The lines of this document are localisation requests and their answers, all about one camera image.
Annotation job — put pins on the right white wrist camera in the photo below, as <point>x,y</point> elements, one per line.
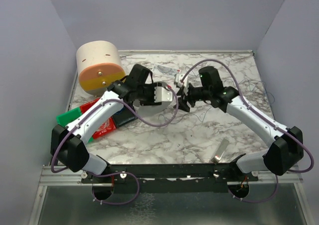
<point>181,81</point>

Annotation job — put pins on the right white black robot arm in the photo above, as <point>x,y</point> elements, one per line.
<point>283,150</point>

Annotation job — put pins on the beige layered cylinder model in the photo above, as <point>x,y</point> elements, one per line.
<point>98,65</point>

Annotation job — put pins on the packaged protractor ruler set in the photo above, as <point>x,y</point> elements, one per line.
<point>165,70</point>

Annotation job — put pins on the grey metal clip tool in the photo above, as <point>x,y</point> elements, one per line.
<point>219,151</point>

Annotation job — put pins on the red plastic bin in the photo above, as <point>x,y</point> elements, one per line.
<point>107,127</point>

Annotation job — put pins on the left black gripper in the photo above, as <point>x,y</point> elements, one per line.
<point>150,93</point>

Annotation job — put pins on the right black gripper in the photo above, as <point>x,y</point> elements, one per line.
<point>188,97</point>

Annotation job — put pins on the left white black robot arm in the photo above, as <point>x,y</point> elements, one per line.
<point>68,143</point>

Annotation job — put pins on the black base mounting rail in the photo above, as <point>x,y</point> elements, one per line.
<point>169,178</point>

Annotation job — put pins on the green plastic bin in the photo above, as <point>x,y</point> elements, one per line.
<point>69,116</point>

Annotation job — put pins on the black plastic bin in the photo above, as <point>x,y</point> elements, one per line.
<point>123,117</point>

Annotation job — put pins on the aluminium extrusion frame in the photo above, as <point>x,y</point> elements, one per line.
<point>68,178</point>

